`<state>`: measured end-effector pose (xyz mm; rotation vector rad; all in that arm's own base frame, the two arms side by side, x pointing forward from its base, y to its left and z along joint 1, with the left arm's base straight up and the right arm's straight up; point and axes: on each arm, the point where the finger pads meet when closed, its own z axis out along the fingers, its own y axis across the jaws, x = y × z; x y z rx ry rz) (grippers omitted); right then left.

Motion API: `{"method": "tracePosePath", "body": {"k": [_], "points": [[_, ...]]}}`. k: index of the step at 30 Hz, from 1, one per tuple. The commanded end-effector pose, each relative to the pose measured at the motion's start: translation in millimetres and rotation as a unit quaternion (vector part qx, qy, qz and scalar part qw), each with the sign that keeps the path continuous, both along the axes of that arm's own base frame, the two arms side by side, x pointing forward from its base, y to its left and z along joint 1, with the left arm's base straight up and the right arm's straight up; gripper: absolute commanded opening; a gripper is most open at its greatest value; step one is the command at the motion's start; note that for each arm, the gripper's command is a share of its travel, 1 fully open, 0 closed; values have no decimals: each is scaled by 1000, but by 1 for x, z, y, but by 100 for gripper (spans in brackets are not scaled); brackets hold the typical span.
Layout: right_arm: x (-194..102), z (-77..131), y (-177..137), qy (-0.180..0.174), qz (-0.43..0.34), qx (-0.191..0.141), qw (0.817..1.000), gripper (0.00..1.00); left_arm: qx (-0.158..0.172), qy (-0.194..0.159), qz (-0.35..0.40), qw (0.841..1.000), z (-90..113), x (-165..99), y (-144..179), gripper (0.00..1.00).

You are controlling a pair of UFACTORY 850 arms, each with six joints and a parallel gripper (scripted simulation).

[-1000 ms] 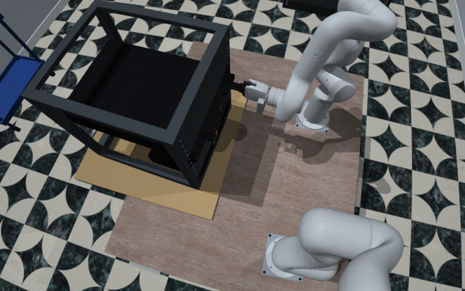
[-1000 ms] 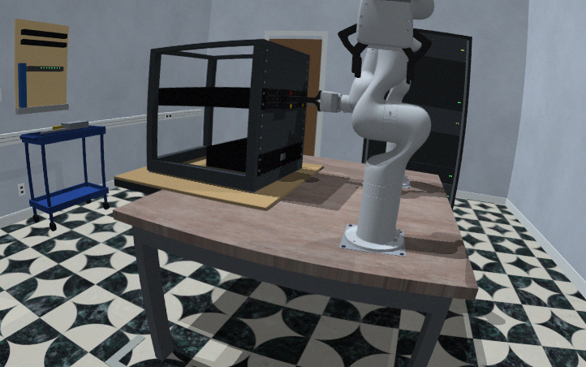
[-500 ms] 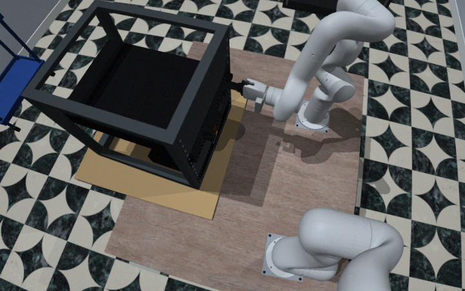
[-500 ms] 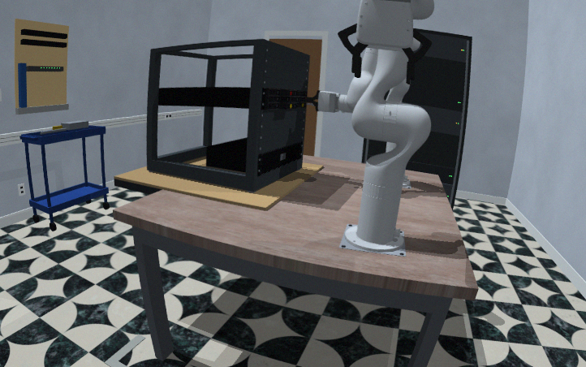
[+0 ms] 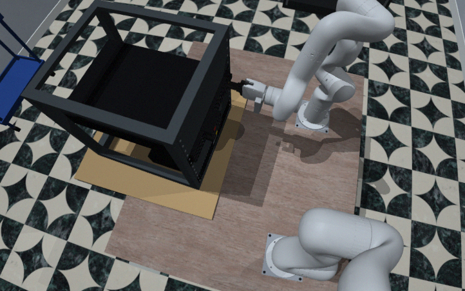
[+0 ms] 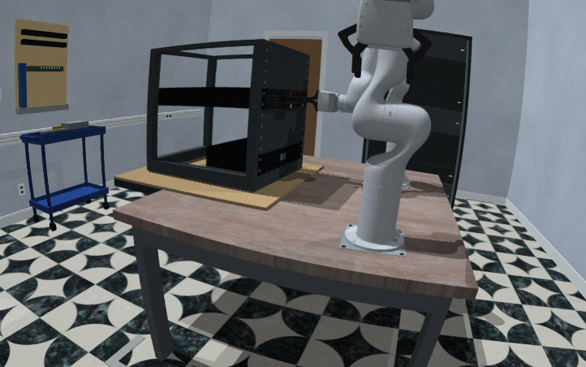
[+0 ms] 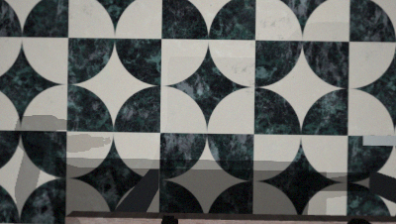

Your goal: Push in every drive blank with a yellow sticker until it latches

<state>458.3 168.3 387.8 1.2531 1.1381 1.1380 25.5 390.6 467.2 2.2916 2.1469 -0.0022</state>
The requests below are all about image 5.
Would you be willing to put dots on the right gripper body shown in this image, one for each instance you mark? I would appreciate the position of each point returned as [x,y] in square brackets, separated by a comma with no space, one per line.
[251,92]

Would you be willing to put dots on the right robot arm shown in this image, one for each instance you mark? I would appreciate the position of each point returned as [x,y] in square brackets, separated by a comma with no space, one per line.
[357,20]

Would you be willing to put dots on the tan flat board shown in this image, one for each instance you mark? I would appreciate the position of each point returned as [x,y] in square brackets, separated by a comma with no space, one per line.
[118,177]

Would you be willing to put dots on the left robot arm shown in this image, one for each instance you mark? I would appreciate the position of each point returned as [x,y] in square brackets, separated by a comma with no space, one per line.
[327,235]

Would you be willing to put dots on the black metal rack frame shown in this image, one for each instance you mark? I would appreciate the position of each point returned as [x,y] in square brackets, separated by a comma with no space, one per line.
[126,88]

